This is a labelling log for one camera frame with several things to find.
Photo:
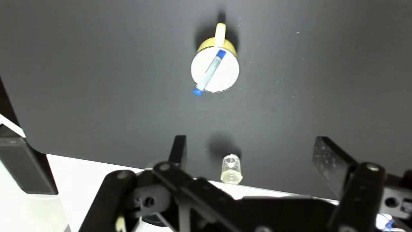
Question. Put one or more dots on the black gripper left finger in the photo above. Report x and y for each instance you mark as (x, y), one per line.
(174, 176)

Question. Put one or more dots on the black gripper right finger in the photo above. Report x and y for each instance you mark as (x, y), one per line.
(332, 165)

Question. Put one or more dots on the blue capped white marker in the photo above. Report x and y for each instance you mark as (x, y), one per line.
(210, 72)

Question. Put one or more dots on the small clear plastic cap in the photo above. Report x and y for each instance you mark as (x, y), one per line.
(230, 170)

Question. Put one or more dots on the white round bowl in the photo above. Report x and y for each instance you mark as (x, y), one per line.
(219, 71)

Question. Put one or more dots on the black box-shaped stand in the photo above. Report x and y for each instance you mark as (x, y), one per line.
(23, 165)

